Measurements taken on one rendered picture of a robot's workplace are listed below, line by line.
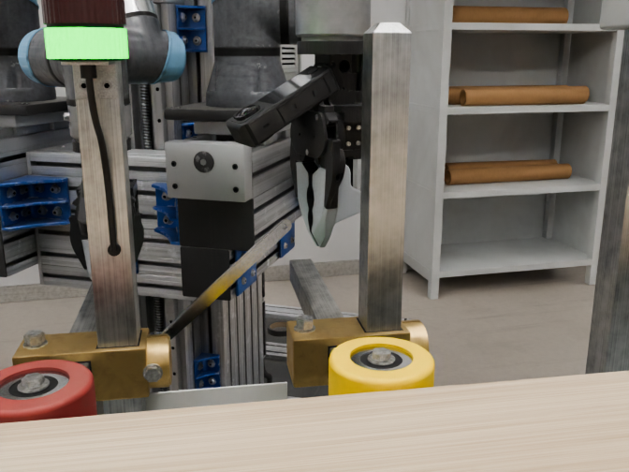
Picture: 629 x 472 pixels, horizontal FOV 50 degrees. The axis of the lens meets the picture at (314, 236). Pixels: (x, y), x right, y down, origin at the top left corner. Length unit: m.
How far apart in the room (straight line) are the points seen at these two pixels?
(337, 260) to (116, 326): 2.93
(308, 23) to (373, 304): 0.28
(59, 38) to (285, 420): 0.31
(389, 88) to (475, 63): 3.01
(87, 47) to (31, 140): 0.89
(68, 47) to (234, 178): 0.56
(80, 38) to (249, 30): 0.67
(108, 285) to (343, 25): 0.32
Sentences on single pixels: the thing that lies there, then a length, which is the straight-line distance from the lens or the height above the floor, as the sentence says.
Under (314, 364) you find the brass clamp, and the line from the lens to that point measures 0.66.
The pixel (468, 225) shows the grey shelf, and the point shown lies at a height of 0.23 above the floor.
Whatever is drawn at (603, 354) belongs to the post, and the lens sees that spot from 0.79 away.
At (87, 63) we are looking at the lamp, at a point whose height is 1.12.
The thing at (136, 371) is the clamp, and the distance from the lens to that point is 0.65.
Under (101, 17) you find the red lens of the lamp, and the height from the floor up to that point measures 1.15.
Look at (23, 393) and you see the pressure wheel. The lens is 0.51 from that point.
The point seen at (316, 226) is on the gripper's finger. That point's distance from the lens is 0.70.
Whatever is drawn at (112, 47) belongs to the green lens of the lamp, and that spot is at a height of 1.13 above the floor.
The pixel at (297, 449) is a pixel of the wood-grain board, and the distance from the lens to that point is 0.42.
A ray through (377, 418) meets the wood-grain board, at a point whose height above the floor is 0.90.
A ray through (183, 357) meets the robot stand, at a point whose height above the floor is 0.50.
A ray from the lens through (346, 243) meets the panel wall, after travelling 3.51.
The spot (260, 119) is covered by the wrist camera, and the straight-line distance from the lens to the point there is 0.65.
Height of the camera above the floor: 1.13
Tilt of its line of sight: 15 degrees down
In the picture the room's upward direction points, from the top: straight up
